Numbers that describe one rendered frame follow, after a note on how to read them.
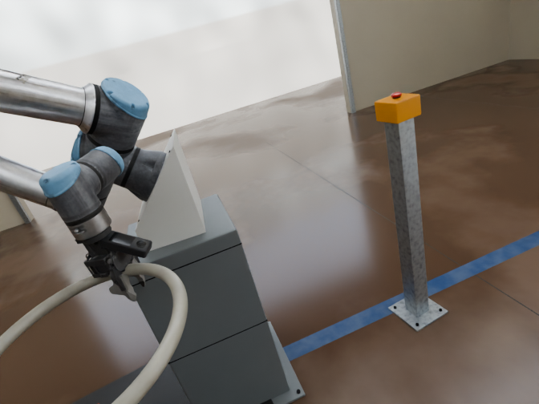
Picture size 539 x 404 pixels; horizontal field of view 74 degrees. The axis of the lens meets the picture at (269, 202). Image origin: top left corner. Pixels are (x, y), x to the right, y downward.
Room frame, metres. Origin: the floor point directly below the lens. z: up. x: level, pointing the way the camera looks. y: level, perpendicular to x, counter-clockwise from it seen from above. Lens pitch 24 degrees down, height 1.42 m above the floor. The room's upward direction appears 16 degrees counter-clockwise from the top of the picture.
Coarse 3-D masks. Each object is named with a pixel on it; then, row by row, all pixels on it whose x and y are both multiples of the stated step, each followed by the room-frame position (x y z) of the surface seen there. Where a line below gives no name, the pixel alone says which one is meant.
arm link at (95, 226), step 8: (104, 208) 0.83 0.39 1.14; (96, 216) 0.79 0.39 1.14; (104, 216) 0.81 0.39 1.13; (80, 224) 0.77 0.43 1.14; (88, 224) 0.77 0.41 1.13; (96, 224) 0.78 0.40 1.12; (104, 224) 0.79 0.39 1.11; (72, 232) 0.78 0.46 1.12; (80, 232) 0.77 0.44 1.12; (88, 232) 0.77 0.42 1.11; (96, 232) 0.78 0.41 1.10
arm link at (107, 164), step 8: (88, 152) 0.93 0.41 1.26; (96, 152) 0.92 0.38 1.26; (104, 152) 0.92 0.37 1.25; (112, 152) 0.94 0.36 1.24; (80, 160) 0.87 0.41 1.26; (88, 160) 0.87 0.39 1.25; (96, 160) 0.88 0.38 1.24; (104, 160) 0.90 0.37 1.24; (112, 160) 0.92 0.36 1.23; (120, 160) 0.94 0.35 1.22; (96, 168) 0.86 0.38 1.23; (104, 168) 0.88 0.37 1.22; (112, 168) 0.90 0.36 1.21; (120, 168) 0.93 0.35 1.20; (104, 176) 0.87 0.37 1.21; (112, 176) 0.90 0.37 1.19; (104, 184) 0.87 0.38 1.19; (112, 184) 0.93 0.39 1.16; (104, 192) 0.91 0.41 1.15
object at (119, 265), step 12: (108, 228) 0.81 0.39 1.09; (84, 240) 0.78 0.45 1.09; (96, 240) 0.78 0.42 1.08; (96, 252) 0.81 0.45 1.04; (108, 252) 0.80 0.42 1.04; (120, 252) 0.81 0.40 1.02; (84, 264) 0.80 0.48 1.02; (96, 264) 0.79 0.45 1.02; (108, 264) 0.78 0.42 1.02; (120, 264) 0.80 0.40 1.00; (96, 276) 0.80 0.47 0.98
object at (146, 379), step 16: (128, 272) 0.80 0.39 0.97; (144, 272) 0.77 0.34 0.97; (160, 272) 0.73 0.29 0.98; (64, 288) 0.81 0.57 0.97; (80, 288) 0.80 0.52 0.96; (176, 288) 0.65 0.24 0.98; (48, 304) 0.77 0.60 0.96; (176, 304) 0.60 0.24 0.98; (32, 320) 0.74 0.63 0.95; (176, 320) 0.56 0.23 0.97; (16, 336) 0.70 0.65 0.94; (176, 336) 0.52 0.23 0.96; (0, 352) 0.66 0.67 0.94; (160, 352) 0.49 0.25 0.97; (144, 368) 0.47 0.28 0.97; (160, 368) 0.47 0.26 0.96; (144, 384) 0.44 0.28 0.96; (128, 400) 0.42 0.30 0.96
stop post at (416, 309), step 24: (408, 96) 1.32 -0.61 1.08; (384, 120) 1.34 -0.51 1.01; (408, 120) 1.32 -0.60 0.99; (408, 144) 1.31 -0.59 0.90; (408, 168) 1.31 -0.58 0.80; (408, 192) 1.31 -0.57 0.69; (408, 216) 1.30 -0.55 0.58; (408, 240) 1.31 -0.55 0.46; (408, 264) 1.32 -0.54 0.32; (408, 288) 1.34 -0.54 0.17; (408, 312) 1.35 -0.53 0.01; (432, 312) 1.31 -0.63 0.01
